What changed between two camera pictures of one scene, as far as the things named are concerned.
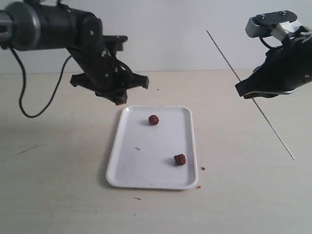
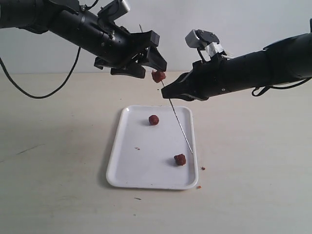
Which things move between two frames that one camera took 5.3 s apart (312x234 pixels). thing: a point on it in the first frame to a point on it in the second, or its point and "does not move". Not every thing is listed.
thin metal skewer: [253, 98] to [175, 114]
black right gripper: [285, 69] to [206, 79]
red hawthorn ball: [180, 159] does not move
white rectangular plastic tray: [143, 155] does not move
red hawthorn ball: [153, 120] does not move
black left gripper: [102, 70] to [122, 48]
